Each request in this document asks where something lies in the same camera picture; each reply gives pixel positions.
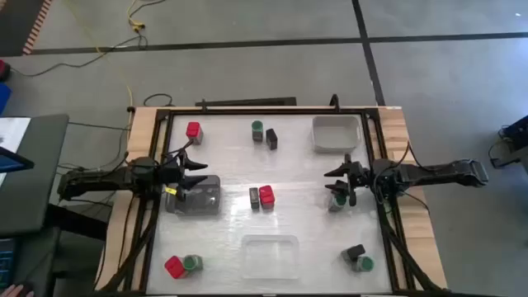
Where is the blue object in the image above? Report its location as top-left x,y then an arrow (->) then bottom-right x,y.
0,82 -> 13,116

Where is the green lid spice jar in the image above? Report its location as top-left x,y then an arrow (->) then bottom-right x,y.
251,120 -> 265,144
181,254 -> 205,273
351,255 -> 375,273
328,191 -> 348,214

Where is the white table cover sheet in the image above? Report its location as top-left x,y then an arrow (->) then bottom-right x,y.
146,113 -> 394,295

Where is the backlit keyboard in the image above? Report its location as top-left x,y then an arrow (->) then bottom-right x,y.
0,238 -> 18,290

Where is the red block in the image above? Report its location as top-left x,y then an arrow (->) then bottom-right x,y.
185,120 -> 205,146
163,255 -> 187,281
258,184 -> 276,210

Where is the tablet screen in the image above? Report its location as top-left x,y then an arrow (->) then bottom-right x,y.
0,146 -> 35,174

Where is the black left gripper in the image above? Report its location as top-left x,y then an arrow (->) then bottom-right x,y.
158,149 -> 209,204

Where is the black equipment with cables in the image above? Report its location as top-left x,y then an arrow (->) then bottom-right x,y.
488,114 -> 528,170

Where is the yellow cord with plug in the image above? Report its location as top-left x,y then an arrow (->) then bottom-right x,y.
125,0 -> 167,33

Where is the long yellow floor cable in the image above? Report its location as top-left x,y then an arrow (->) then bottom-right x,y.
61,0 -> 134,109

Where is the person's hand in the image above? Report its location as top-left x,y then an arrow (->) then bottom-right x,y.
0,283 -> 35,297

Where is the clear plastic bin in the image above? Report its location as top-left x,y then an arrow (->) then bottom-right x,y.
240,233 -> 301,281

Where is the smoky grey plastic bin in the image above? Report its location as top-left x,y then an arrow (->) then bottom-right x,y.
164,174 -> 222,217

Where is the black flat bar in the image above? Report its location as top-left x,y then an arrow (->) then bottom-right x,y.
195,97 -> 298,108

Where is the dark mat with orange edge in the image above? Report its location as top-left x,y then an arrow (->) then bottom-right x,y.
0,0 -> 55,58

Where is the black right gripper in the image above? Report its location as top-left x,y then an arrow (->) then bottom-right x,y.
323,153 -> 375,208

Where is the grey desk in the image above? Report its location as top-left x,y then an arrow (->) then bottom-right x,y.
0,114 -> 70,237

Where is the black metal table frame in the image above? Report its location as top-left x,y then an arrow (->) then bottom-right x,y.
93,105 -> 450,297

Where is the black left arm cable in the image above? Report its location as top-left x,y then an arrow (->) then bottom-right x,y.
163,139 -> 195,166

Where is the black cable loop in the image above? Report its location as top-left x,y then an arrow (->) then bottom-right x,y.
143,92 -> 175,108

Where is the white paper sheet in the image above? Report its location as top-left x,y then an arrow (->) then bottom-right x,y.
0,116 -> 32,154

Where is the long black floor cable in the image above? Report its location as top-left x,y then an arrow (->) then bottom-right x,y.
11,34 -> 149,78

